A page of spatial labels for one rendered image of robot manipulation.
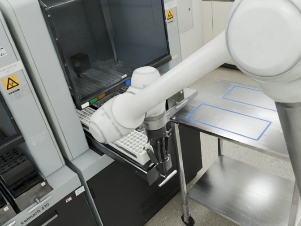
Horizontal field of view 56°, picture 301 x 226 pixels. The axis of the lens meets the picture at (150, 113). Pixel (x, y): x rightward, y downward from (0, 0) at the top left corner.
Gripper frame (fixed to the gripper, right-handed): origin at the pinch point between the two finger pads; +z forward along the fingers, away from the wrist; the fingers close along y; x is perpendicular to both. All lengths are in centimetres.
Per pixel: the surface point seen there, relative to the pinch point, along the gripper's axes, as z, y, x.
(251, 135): -2.0, -33.1, 18.8
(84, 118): -6.5, 2.7, -49.0
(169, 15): -39, -58, -42
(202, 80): 80, -191, -128
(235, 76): 80, -218, -101
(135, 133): -5.4, -3.9, -19.1
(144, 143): -6.5, -0.8, -9.6
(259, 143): -2.0, -30.4, 23.9
